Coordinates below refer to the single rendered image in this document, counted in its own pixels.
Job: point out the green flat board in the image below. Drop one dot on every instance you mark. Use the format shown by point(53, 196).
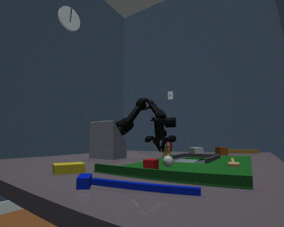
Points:
point(188, 176)

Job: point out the yellow rectangular block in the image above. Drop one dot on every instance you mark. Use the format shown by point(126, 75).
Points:
point(68, 168)

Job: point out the blue putter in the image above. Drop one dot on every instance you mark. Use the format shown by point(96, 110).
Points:
point(84, 181)

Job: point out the red cube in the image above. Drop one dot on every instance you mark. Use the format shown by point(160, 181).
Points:
point(151, 163)

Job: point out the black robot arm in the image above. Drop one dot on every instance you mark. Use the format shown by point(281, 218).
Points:
point(126, 124)

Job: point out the green flat mat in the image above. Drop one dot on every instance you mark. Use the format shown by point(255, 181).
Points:
point(219, 166)

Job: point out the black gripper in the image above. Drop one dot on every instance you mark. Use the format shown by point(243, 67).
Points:
point(160, 135)

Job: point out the grey ball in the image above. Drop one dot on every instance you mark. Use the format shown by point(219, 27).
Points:
point(168, 161)

